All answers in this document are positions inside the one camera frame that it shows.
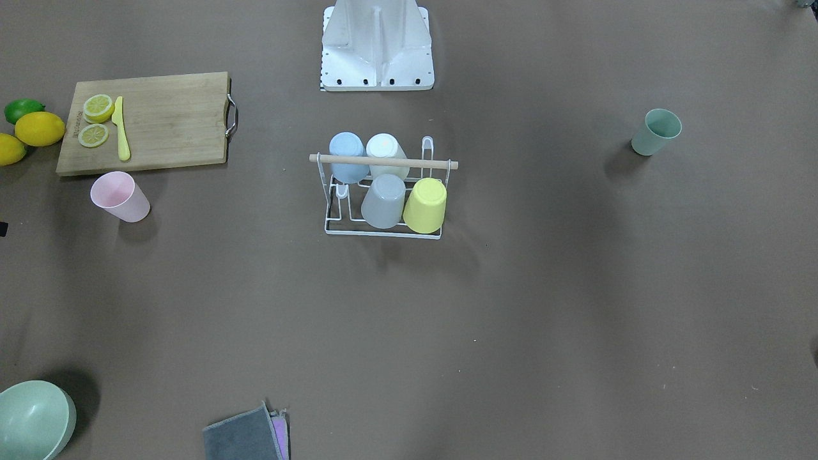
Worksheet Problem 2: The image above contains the upper lemon half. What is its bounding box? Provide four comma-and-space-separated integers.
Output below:
82, 94, 114, 123

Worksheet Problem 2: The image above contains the green plastic bowl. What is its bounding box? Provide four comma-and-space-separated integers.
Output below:
1, 379, 77, 459

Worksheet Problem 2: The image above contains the yellow plastic knife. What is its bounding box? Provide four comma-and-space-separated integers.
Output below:
112, 96, 131, 162

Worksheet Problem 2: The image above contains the yellow plastic cup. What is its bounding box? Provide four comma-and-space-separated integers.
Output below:
403, 178, 447, 234

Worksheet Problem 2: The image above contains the blue plastic cup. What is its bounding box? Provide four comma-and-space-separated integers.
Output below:
328, 132, 371, 185

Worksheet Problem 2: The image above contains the bamboo cutting board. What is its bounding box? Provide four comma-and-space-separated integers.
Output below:
56, 71, 236, 176

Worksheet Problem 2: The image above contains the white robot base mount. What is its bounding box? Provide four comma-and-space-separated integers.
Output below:
320, 1, 435, 91

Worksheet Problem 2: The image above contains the cream plastic cup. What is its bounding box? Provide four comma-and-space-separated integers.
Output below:
366, 133, 410, 180

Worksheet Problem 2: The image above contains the pink plastic cup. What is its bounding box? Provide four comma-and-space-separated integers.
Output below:
90, 171, 151, 222

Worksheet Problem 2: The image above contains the purple cleaning cloth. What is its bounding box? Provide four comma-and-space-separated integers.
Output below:
270, 411, 290, 459

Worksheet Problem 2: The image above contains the white wire cup holder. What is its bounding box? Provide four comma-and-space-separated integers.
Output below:
309, 133, 459, 240

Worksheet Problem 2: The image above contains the grey plastic cup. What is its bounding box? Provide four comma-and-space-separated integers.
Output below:
360, 174, 405, 229

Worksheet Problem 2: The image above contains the whole yellow lemon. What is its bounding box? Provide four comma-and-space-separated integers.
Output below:
15, 111, 65, 148

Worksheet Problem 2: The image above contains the grey cleaning cloth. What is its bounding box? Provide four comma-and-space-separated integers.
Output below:
203, 403, 287, 459

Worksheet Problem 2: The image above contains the green plastic cup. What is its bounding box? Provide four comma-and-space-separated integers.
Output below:
631, 108, 683, 157

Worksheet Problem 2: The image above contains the green lime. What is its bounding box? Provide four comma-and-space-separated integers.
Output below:
4, 98, 45, 125

